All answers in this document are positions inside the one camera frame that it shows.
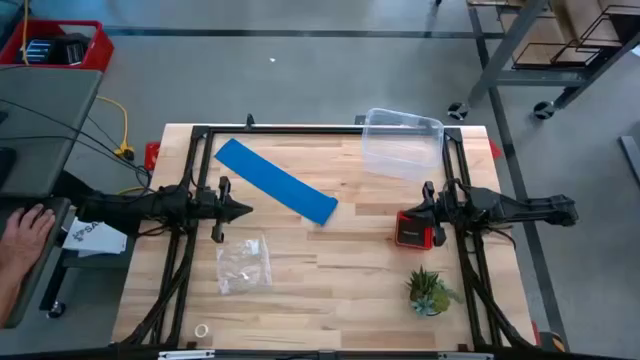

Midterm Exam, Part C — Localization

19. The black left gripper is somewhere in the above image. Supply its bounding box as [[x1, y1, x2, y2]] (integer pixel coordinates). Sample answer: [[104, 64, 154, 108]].
[[192, 174, 254, 245]]

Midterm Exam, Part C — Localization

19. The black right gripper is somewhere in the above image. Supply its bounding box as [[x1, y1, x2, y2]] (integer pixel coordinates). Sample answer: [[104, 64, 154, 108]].
[[403, 179, 451, 247]]

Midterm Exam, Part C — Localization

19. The blue elastic bandage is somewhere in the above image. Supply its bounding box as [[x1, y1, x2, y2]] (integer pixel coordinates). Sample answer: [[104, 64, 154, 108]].
[[213, 137, 340, 227]]

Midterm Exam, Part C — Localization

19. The clear plastic zip bag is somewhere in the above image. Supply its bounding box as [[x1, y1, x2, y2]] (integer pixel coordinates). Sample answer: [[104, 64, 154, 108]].
[[215, 234, 274, 296]]

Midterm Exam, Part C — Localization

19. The clear plastic container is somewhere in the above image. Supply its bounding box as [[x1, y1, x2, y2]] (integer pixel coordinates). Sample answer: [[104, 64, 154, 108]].
[[360, 107, 446, 182]]

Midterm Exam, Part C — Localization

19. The person's forearm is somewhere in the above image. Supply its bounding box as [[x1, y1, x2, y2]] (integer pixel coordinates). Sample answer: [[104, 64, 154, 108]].
[[0, 267, 32, 326]]

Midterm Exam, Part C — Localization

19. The red and black box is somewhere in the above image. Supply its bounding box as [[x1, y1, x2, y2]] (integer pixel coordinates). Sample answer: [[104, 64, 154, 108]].
[[393, 209, 435, 251]]

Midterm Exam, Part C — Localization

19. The small potted succulent plant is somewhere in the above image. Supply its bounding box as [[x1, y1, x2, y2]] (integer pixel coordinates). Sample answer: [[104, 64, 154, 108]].
[[404, 264, 464, 319]]

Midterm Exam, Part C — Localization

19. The white printed paper sheet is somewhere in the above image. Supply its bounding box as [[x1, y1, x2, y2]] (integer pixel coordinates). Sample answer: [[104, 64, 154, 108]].
[[62, 216, 129, 257]]

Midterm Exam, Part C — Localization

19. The grey metal wheeled table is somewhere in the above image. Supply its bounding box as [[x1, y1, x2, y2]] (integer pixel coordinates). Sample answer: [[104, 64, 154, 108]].
[[447, 0, 640, 121]]

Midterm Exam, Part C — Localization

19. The yellow black hazard block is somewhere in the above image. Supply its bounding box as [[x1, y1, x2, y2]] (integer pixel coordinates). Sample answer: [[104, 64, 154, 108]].
[[541, 330, 567, 354]]

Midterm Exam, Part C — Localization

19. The black desk leg with caster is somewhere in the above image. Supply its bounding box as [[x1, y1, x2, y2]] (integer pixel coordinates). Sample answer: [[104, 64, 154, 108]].
[[38, 249, 68, 320]]

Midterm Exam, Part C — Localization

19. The red plastic crate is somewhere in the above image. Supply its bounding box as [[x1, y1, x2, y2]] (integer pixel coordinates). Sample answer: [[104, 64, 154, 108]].
[[0, 19, 115, 73]]

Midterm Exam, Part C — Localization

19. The person's hand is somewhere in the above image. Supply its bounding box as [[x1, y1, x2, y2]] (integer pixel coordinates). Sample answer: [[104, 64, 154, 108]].
[[0, 203, 57, 275]]

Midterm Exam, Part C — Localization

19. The tan cardboard box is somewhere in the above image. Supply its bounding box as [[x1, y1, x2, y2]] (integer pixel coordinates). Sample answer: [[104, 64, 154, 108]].
[[499, 0, 640, 66]]

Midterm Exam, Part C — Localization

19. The black device in crate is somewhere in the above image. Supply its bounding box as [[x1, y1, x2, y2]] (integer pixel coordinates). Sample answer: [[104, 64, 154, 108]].
[[52, 32, 92, 67]]

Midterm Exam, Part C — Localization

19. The grey desk top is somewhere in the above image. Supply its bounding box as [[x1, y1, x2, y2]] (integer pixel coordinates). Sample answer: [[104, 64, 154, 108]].
[[0, 66, 105, 200]]

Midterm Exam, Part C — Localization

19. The blue black battery pack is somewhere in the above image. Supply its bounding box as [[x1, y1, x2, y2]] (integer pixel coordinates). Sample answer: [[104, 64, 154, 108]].
[[24, 38, 55, 65]]

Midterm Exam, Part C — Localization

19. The yellow power cable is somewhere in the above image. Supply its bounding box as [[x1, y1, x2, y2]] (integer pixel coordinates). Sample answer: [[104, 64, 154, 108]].
[[94, 94, 137, 162]]

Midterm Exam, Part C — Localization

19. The black cable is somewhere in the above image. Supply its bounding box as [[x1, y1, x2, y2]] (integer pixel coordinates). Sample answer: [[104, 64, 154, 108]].
[[0, 134, 151, 176], [0, 97, 154, 194]]

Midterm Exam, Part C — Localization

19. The black wire rack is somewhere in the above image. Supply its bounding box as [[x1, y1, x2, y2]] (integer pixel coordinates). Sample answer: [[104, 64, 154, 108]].
[[512, 4, 640, 69]]

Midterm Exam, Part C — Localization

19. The thin yellow cord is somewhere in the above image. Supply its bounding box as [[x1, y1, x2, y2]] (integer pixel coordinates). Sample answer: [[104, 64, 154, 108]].
[[19, 0, 31, 66]]

